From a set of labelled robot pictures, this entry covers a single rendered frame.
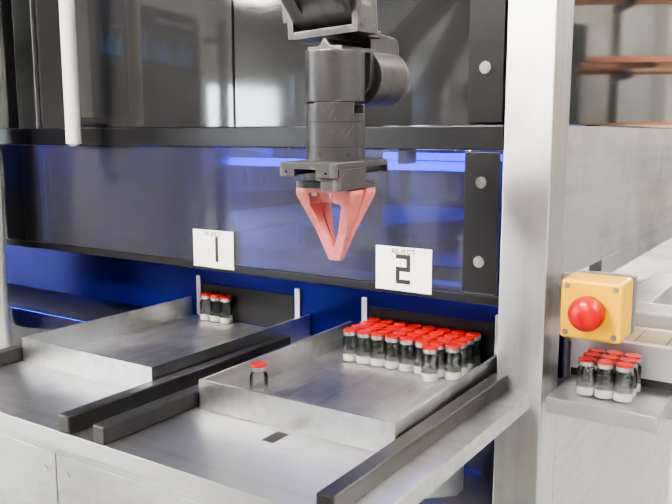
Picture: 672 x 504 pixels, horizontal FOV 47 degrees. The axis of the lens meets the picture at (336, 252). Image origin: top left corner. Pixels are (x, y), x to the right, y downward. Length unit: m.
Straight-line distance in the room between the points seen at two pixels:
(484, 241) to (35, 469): 1.09
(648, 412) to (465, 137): 0.39
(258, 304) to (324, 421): 0.50
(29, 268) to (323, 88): 1.12
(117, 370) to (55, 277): 0.67
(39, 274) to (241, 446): 0.97
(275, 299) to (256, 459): 0.52
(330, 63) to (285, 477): 0.39
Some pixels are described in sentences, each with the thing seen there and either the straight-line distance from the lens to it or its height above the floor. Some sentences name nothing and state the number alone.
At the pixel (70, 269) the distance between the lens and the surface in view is 1.64.
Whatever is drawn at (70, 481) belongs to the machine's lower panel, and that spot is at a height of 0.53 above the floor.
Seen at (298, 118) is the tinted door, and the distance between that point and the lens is 1.13.
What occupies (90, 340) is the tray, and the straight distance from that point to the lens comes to 1.26.
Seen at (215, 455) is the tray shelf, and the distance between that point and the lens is 0.81.
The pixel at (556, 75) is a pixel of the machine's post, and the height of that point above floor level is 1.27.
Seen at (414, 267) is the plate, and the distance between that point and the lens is 1.03.
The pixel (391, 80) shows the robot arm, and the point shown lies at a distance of 0.80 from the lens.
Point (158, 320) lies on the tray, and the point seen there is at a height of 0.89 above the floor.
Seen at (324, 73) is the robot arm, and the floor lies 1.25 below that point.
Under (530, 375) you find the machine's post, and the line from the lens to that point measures 1.00.
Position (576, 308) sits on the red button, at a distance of 0.92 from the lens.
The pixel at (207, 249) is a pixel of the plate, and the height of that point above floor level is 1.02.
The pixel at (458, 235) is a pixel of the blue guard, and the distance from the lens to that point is 1.00.
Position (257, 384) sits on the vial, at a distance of 0.93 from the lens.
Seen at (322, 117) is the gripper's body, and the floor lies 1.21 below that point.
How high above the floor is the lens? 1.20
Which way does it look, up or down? 9 degrees down
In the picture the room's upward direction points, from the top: straight up
